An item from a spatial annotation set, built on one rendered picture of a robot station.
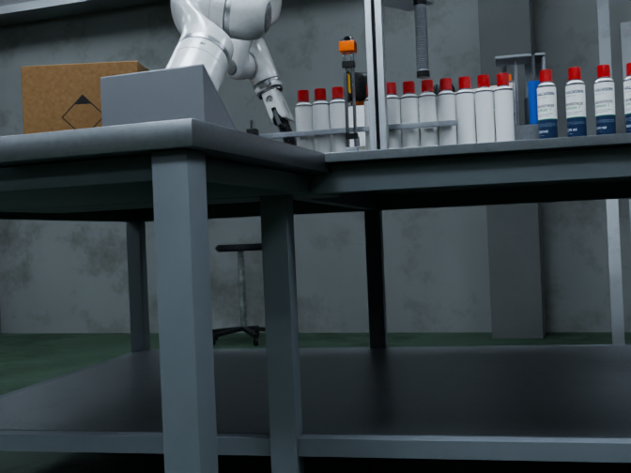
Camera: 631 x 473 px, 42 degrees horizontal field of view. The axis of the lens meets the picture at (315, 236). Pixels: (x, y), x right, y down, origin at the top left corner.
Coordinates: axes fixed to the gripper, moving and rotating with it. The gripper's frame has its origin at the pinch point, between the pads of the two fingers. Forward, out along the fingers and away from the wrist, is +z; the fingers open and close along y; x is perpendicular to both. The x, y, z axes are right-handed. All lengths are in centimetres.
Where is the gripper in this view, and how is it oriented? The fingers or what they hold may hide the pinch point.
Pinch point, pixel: (289, 140)
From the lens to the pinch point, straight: 241.3
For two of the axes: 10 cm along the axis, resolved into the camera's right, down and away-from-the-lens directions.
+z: 3.7, 9.3, -0.8
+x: -9.0, 3.8, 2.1
